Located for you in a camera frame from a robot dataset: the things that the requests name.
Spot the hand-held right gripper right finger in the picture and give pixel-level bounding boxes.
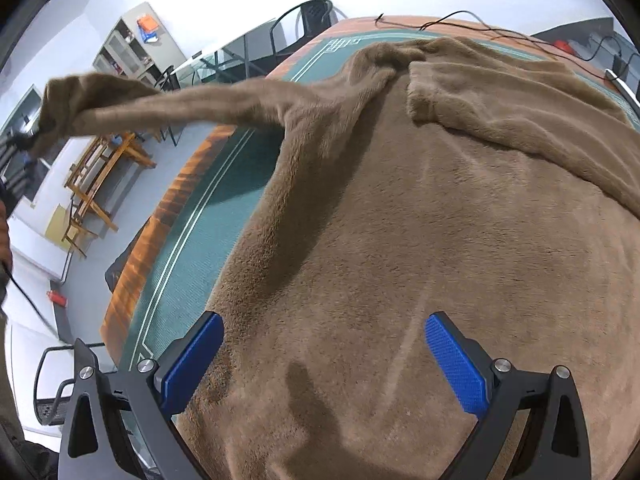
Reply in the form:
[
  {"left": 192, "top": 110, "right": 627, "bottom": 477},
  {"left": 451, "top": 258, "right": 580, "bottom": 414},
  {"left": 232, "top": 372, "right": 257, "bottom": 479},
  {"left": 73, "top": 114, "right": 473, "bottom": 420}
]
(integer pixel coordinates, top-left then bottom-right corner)
[{"left": 425, "top": 311, "right": 593, "bottom": 480}]

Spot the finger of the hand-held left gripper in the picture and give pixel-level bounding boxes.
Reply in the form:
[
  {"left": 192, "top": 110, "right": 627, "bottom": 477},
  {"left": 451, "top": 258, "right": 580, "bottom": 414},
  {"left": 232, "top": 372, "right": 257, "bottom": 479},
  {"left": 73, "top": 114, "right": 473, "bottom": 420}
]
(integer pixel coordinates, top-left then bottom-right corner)
[{"left": 12, "top": 130, "right": 48, "bottom": 157}]

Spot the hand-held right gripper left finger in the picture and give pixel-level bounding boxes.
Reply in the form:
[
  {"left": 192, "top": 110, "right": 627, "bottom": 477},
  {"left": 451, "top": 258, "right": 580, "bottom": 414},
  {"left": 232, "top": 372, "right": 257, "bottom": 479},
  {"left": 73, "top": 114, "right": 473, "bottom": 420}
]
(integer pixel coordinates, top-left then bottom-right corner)
[{"left": 57, "top": 311, "right": 225, "bottom": 480}]

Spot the brown fleece garment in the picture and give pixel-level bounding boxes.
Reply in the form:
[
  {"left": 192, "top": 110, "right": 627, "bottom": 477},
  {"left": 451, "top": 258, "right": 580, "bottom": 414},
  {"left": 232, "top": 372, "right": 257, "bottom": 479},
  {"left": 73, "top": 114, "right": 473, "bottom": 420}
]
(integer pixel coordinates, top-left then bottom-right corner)
[{"left": 27, "top": 35, "right": 640, "bottom": 480}]

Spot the wooden chair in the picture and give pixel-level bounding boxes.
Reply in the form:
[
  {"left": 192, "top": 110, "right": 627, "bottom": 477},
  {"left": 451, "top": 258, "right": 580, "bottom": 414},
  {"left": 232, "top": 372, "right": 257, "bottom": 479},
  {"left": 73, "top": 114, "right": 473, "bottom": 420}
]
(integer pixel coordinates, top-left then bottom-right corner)
[{"left": 44, "top": 160, "right": 121, "bottom": 259}]

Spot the wooden bench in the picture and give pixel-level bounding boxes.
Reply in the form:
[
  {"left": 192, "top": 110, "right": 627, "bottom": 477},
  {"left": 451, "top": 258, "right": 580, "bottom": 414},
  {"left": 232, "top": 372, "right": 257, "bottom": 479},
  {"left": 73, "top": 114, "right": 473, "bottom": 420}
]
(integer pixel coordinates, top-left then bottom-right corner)
[{"left": 87, "top": 130, "right": 157, "bottom": 172}]

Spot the round wooden table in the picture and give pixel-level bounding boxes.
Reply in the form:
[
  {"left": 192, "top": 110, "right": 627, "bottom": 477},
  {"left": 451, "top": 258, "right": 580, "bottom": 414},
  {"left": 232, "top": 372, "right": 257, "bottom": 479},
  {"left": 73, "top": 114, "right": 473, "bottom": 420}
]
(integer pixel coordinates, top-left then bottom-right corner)
[{"left": 99, "top": 14, "right": 640, "bottom": 461}]

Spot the grey cabinet with glass doors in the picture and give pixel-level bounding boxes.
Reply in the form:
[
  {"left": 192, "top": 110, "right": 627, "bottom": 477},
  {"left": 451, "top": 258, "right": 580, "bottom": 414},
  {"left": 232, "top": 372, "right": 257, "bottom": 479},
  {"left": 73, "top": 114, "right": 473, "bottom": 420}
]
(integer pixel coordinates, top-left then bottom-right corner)
[{"left": 92, "top": 1, "right": 189, "bottom": 92}]

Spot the black office chair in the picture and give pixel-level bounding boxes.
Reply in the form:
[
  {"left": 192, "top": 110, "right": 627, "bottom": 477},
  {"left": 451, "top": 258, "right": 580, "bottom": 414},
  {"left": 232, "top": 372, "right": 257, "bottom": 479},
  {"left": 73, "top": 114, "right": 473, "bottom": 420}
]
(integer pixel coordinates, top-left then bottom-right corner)
[{"left": 33, "top": 343, "right": 107, "bottom": 427}]

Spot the orange and blue paper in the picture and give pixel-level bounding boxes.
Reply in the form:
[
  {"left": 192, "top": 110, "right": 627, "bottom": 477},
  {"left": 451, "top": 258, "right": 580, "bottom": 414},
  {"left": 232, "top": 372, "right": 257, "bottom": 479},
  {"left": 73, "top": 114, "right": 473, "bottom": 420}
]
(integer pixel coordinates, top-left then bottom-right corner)
[{"left": 137, "top": 12, "right": 162, "bottom": 44}]

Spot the green table mat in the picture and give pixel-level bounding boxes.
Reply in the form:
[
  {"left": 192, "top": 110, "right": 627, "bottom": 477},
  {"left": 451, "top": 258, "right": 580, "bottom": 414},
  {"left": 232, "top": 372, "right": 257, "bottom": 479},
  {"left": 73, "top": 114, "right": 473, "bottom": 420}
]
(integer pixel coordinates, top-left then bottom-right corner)
[{"left": 117, "top": 20, "right": 640, "bottom": 478}]

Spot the glass desk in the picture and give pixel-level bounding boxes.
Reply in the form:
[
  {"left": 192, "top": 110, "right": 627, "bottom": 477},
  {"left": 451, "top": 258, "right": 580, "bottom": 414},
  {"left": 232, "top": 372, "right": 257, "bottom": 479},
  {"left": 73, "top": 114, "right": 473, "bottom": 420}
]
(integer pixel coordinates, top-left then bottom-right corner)
[{"left": 172, "top": 20, "right": 282, "bottom": 89}]

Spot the black cable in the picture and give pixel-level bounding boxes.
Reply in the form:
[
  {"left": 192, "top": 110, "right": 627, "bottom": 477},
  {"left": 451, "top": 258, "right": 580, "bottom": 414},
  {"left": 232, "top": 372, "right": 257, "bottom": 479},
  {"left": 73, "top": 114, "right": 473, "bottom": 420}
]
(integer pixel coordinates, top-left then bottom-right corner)
[
  {"left": 582, "top": 34, "right": 633, "bottom": 77},
  {"left": 374, "top": 9, "right": 569, "bottom": 61}
]

